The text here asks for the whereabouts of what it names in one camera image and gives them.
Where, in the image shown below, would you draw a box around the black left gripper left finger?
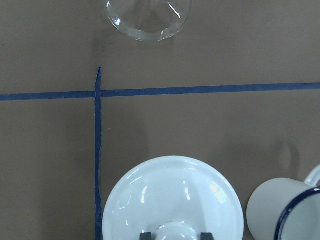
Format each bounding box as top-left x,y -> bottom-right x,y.
139,232 -> 152,240

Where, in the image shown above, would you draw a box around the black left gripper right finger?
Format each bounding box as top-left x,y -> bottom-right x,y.
200,232 -> 213,240

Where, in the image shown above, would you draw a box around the white enamel mug lid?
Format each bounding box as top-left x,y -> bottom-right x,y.
102,156 -> 244,240

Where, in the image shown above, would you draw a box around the white enamel mug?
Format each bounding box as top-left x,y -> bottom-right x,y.
246,166 -> 320,240

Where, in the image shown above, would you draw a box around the blue tape grid lines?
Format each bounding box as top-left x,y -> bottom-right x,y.
0,67 -> 320,240

